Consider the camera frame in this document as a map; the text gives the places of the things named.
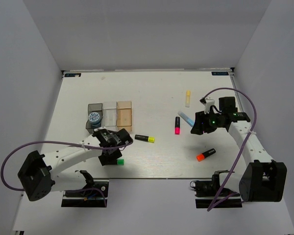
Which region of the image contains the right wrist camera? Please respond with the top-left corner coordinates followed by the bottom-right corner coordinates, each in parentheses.
top-left (200, 97), bottom-right (215, 114)

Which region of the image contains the blue table label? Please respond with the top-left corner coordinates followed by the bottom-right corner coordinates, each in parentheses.
top-left (211, 71), bottom-right (229, 76)
top-left (64, 73), bottom-right (81, 77)

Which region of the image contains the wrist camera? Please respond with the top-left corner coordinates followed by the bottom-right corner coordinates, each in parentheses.
top-left (200, 97), bottom-right (215, 114)
top-left (94, 127), bottom-right (105, 132)

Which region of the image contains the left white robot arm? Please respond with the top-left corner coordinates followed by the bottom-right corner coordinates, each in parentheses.
top-left (18, 128), bottom-right (133, 202)

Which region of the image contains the right blue table label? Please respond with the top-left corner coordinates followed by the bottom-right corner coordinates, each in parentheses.
top-left (211, 71), bottom-right (229, 76)

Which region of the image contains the purple cable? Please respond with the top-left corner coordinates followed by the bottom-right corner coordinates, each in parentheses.
top-left (0, 140), bottom-right (131, 206)
top-left (202, 88), bottom-right (257, 212)

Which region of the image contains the pastel yellow highlighter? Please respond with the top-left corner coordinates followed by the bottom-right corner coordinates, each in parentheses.
top-left (185, 90), bottom-right (191, 108)

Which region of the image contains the orange transparent container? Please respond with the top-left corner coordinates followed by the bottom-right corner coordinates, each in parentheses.
top-left (117, 101), bottom-right (132, 133)

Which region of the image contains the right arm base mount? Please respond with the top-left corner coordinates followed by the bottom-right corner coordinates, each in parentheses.
top-left (190, 171), bottom-right (243, 209)

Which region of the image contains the yellow black highlighter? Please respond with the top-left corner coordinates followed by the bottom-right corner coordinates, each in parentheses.
top-left (134, 135), bottom-right (155, 143)

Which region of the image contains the orange black highlighter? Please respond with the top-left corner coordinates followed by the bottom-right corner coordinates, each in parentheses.
top-left (196, 148), bottom-right (216, 162)

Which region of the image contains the grey transparent container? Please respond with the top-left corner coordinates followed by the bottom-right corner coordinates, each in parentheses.
top-left (86, 103), bottom-right (103, 134)

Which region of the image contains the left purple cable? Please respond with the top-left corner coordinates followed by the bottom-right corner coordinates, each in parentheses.
top-left (0, 140), bottom-right (131, 206)

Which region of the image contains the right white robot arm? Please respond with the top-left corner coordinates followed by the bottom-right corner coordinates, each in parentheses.
top-left (191, 96), bottom-right (287, 202)

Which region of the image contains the green black highlighter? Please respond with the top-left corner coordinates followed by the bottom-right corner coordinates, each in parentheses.
top-left (117, 159), bottom-right (124, 165)

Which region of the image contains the left blue table label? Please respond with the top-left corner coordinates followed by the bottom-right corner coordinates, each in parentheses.
top-left (64, 73), bottom-right (81, 77)

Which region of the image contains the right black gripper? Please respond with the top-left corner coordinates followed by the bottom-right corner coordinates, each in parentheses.
top-left (191, 109), bottom-right (224, 135)

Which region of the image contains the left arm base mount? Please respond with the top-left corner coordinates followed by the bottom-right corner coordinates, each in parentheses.
top-left (61, 180), bottom-right (109, 208)

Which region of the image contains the pink black highlighter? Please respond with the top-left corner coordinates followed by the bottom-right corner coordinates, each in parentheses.
top-left (174, 117), bottom-right (180, 135)

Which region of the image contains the clear transparent container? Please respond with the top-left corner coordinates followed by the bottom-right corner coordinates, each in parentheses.
top-left (102, 101), bottom-right (117, 131)

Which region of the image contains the pastel blue highlighter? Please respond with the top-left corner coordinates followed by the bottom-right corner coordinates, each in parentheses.
top-left (178, 111), bottom-right (194, 127)

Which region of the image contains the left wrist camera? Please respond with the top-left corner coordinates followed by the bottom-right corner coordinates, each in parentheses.
top-left (94, 127), bottom-right (105, 132)

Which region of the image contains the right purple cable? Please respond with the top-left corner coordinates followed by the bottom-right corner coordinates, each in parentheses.
top-left (202, 88), bottom-right (257, 212)

